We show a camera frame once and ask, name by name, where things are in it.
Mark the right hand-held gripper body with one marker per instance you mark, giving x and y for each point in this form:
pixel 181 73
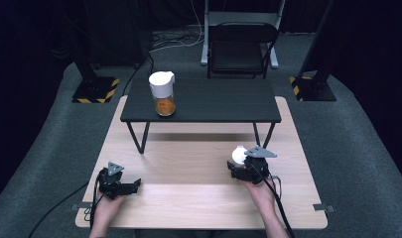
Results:
pixel 256 165

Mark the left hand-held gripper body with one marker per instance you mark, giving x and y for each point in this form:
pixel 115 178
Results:
pixel 110 180

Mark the pale spice jar white lid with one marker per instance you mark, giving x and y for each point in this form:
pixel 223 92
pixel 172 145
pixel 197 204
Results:
pixel 238 154

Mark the black slatted shelf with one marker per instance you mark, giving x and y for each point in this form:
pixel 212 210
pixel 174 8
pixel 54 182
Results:
pixel 215 99

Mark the orange spice jar white lid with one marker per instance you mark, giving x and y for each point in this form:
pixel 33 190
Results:
pixel 162 89

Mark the person's left hand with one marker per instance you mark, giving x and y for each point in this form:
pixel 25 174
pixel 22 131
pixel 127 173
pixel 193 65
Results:
pixel 109 205

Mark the person's right hand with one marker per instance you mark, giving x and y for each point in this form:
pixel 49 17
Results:
pixel 261 195

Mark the person's dark clothing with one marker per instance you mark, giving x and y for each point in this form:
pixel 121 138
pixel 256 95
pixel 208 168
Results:
pixel 195 234

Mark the black stand striped base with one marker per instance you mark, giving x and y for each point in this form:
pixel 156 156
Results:
pixel 316 89
pixel 96 89

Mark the black folding chair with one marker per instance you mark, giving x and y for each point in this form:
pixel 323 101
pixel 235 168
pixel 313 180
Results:
pixel 238 49

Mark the white metal stand frame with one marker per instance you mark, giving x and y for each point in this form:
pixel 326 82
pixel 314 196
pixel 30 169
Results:
pixel 241 17

